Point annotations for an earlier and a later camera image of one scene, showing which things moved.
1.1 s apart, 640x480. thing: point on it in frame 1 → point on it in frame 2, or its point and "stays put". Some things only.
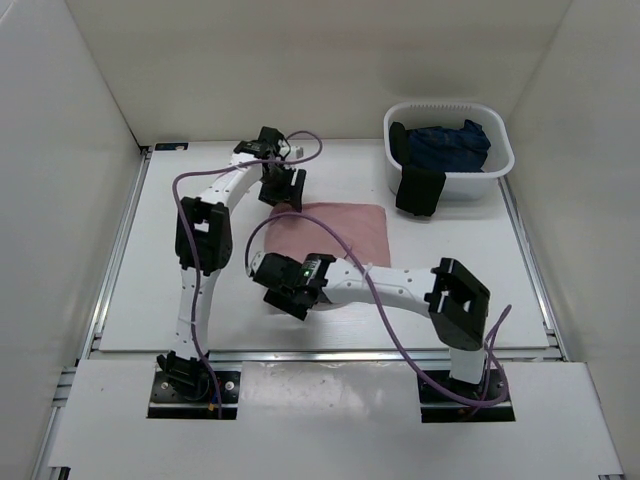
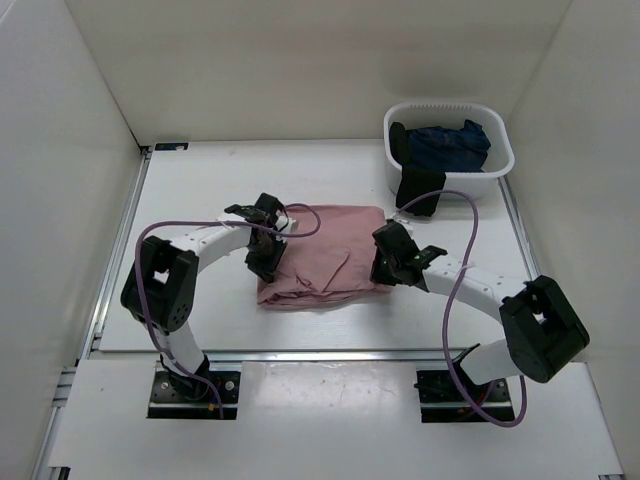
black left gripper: (289, 194) → (268, 268)
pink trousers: (361, 227) stays put
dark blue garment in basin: (449, 150) stays put
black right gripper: (281, 300) → (376, 273)
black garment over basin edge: (419, 188) stays put
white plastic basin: (499, 159) stays put
